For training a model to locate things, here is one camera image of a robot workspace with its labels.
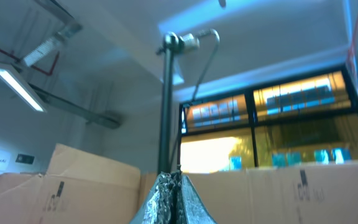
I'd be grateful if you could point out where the black camera stand pole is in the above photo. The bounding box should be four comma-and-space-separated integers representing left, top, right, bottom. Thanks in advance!
157, 32, 179, 174

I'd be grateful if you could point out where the silver overhead camera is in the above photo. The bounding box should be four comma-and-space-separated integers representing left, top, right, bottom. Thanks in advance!
179, 34, 200, 53

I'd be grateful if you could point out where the black framed window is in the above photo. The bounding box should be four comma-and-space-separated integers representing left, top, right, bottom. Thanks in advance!
170, 65, 358, 173

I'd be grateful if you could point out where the ceiling light panel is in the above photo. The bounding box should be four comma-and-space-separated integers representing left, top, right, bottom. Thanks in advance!
0, 62, 47, 113

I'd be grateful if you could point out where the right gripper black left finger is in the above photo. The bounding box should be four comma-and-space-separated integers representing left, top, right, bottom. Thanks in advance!
130, 172, 175, 224

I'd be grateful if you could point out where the grey ceiling duct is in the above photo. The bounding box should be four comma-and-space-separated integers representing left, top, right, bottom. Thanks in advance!
30, 84, 121, 129

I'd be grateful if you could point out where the overhead camera cable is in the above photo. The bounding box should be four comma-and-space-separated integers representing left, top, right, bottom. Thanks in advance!
191, 28, 221, 102

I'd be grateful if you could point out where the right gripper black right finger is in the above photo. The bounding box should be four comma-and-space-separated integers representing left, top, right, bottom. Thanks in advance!
175, 165, 216, 224

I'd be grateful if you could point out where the brown cardboard backdrop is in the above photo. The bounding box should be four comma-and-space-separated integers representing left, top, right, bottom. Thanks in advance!
0, 144, 358, 223

